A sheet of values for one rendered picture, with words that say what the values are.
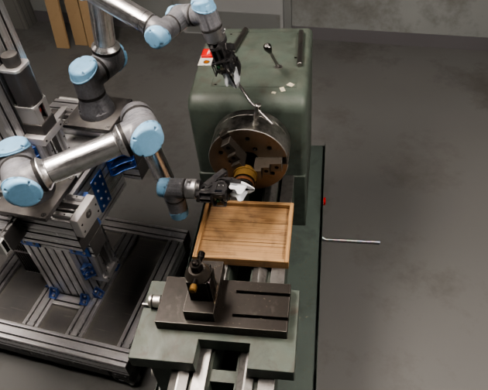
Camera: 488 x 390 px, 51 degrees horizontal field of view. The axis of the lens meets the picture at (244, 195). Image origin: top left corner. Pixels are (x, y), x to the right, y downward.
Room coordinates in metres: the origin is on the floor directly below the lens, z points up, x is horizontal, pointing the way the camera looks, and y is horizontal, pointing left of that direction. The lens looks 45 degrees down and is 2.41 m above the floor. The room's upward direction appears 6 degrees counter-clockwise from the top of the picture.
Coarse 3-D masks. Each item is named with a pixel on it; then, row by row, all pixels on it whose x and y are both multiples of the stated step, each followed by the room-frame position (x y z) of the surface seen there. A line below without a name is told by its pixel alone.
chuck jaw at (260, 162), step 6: (258, 162) 1.47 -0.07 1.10; (264, 162) 1.46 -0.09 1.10; (270, 162) 1.46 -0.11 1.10; (276, 162) 1.45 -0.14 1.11; (282, 162) 1.47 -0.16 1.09; (258, 168) 1.44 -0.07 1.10; (264, 168) 1.44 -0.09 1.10; (270, 168) 1.45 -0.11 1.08; (276, 168) 1.45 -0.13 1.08; (282, 168) 1.45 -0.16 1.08; (258, 174) 1.42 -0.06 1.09; (264, 174) 1.44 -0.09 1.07
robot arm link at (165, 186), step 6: (162, 180) 1.41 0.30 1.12; (168, 180) 1.41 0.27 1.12; (174, 180) 1.40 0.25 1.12; (180, 180) 1.40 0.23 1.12; (156, 186) 1.40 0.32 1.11; (162, 186) 1.39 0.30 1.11; (168, 186) 1.38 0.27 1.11; (174, 186) 1.38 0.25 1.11; (180, 186) 1.38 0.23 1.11; (156, 192) 1.39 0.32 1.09; (162, 192) 1.38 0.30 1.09; (168, 192) 1.37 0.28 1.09; (174, 192) 1.37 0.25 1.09; (180, 192) 1.36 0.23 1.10; (168, 198) 1.37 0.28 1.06; (174, 198) 1.37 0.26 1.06; (180, 198) 1.38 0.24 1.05
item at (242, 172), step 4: (236, 168) 1.44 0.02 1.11; (240, 168) 1.43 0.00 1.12; (244, 168) 1.43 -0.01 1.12; (248, 168) 1.42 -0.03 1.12; (252, 168) 1.45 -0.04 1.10; (236, 172) 1.42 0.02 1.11; (240, 172) 1.41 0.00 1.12; (244, 172) 1.41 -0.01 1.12; (248, 172) 1.41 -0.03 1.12; (252, 172) 1.41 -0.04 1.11; (236, 176) 1.40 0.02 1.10; (240, 176) 1.39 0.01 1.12; (244, 176) 1.38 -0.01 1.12; (248, 176) 1.39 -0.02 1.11; (252, 176) 1.39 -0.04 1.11; (256, 176) 1.42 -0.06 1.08; (244, 180) 1.37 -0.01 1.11; (248, 180) 1.37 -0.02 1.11; (252, 180) 1.38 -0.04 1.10; (252, 184) 1.36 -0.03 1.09
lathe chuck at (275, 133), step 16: (224, 128) 1.56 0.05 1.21; (240, 128) 1.52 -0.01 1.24; (256, 128) 1.51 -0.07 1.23; (272, 128) 1.54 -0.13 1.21; (240, 144) 1.52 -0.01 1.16; (256, 144) 1.50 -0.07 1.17; (272, 144) 1.49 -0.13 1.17; (288, 144) 1.55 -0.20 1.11; (224, 160) 1.53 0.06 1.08; (288, 160) 1.50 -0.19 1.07; (272, 176) 1.49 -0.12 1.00
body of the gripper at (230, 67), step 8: (224, 40) 1.63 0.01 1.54; (216, 48) 1.60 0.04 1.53; (224, 48) 1.64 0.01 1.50; (216, 56) 1.63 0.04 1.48; (224, 56) 1.61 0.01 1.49; (232, 56) 1.64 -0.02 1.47; (216, 64) 1.62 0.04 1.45; (224, 64) 1.60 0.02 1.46; (232, 64) 1.61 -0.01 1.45; (216, 72) 1.62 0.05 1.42; (224, 72) 1.60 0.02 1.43
